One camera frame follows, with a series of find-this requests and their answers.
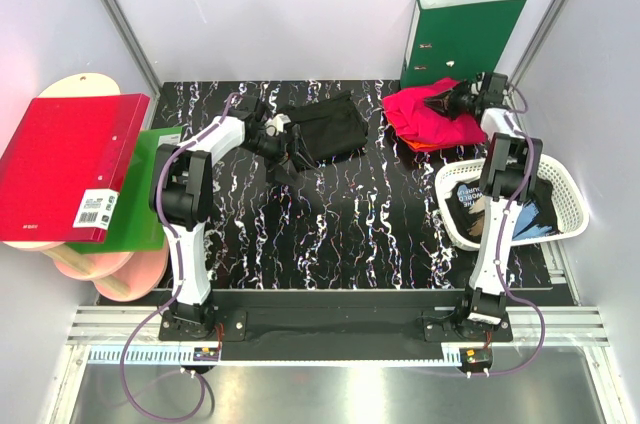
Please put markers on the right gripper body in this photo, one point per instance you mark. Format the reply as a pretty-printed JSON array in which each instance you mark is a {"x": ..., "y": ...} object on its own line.
[{"x": 455, "y": 99}]

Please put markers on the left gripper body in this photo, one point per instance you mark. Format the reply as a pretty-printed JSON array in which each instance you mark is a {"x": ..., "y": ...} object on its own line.
[{"x": 288, "y": 153}]

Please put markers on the pink t-shirt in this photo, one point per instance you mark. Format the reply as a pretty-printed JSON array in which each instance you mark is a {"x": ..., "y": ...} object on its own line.
[{"x": 427, "y": 125}]

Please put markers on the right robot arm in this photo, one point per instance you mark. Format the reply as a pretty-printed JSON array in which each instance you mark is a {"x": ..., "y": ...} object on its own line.
[{"x": 507, "y": 181}]

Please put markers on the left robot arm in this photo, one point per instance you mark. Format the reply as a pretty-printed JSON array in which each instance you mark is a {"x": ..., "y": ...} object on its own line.
[{"x": 182, "y": 192}]

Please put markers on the orange folded t-shirt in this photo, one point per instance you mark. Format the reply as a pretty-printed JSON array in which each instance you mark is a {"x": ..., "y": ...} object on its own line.
[{"x": 404, "y": 132}]

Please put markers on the green lever arch binder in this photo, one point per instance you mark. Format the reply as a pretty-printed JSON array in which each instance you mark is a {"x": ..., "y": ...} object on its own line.
[{"x": 457, "y": 39}]

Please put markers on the black marble pattern mat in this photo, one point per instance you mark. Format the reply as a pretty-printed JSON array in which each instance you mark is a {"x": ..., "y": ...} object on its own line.
[{"x": 368, "y": 220}]

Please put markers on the white plastic basket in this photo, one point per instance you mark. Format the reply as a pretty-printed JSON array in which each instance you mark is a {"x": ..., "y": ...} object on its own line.
[{"x": 568, "y": 203}]

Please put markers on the green plastic folder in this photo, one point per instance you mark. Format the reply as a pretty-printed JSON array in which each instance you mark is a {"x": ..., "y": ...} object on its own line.
[{"x": 134, "y": 227}]

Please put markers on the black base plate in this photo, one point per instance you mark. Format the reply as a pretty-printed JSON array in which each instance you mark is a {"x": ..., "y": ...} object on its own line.
[{"x": 333, "y": 327}]

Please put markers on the red ring binder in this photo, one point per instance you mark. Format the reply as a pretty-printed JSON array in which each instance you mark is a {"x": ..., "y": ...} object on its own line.
[{"x": 62, "y": 171}]

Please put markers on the aluminium rail frame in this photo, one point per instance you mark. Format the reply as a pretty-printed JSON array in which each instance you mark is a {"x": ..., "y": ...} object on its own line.
[{"x": 119, "y": 334}]

